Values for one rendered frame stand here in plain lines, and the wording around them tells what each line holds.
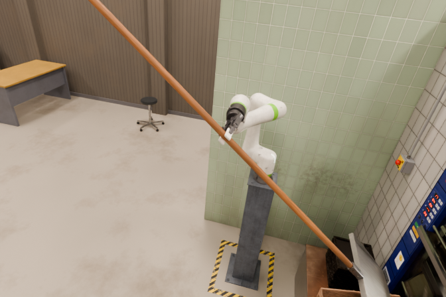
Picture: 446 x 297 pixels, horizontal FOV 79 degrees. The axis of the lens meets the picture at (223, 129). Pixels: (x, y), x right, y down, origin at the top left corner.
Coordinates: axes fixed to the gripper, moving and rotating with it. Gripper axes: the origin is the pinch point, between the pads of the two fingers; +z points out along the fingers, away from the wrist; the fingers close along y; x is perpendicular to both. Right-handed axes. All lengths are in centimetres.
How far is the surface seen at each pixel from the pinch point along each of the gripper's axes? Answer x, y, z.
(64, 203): 28, 280, -90
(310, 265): -144, 58, -52
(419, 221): -133, -30, -48
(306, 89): -42, -15, -122
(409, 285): -156, -4, -27
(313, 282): -144, 57, -38
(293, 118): -57, 9, -121
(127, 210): -30, 232, -104
